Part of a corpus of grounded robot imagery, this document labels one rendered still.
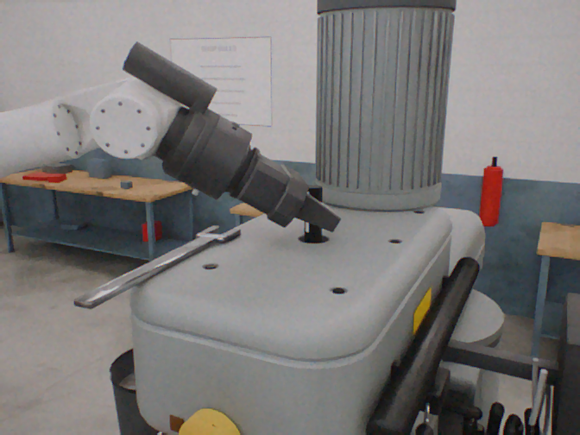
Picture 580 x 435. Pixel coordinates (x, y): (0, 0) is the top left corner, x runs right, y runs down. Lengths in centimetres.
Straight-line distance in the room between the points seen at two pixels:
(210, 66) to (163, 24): 69
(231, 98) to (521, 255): 310
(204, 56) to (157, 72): 523
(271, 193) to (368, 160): 22
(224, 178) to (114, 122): 12
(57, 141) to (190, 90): 15
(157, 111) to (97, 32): 616
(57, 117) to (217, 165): 18
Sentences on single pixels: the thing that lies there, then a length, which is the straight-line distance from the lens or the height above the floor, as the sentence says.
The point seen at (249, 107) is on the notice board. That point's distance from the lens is 556.
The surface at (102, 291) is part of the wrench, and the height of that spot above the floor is 190.
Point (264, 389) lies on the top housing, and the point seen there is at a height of 182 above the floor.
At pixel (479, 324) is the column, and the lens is 126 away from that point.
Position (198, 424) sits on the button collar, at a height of 179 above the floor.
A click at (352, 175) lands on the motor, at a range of 79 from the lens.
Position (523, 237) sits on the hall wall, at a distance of 497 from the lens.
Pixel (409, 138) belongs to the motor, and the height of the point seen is 200.
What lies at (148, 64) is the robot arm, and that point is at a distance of 60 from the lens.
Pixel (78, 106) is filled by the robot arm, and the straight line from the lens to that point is 67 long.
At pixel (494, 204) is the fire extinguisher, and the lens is 478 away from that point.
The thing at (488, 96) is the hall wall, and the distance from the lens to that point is 482.
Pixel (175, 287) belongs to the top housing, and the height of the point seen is 189.
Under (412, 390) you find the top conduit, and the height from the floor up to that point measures 180.
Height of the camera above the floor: 209
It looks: 15 degrees down
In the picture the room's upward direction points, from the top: straight up
